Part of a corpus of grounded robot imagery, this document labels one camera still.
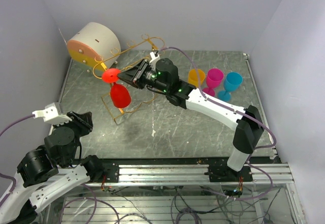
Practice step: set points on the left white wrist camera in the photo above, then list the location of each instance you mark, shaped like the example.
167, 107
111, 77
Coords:
52, 114

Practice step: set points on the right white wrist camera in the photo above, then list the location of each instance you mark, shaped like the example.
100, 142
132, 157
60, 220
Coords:
154, 57

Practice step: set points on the yellow plastic wine glass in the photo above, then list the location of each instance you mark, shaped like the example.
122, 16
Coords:
196, 77

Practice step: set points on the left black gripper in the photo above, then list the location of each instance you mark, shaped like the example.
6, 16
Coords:
84, 120

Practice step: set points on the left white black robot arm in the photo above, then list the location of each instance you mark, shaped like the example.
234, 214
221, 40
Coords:
46, 173

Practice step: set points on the gold wire wine glass rack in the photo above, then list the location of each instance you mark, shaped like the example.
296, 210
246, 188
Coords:
149, 42

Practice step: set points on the beige cylindrical toy box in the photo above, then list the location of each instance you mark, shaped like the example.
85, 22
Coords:
94, 45

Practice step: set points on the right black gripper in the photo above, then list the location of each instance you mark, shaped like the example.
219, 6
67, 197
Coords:
134, 76

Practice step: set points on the magenta plastic wine glass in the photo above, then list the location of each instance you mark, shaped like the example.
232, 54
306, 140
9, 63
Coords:
214, 78

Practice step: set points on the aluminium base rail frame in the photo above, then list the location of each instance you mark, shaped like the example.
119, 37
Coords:
182, 193

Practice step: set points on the blue plastic wine glass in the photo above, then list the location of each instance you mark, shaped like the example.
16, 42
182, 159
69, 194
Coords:
231, 83

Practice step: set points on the red plastic wine glass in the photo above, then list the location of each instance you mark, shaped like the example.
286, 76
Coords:
119, 94

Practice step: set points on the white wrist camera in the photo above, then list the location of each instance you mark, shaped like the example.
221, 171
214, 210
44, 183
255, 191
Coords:
154, 57
52, 114

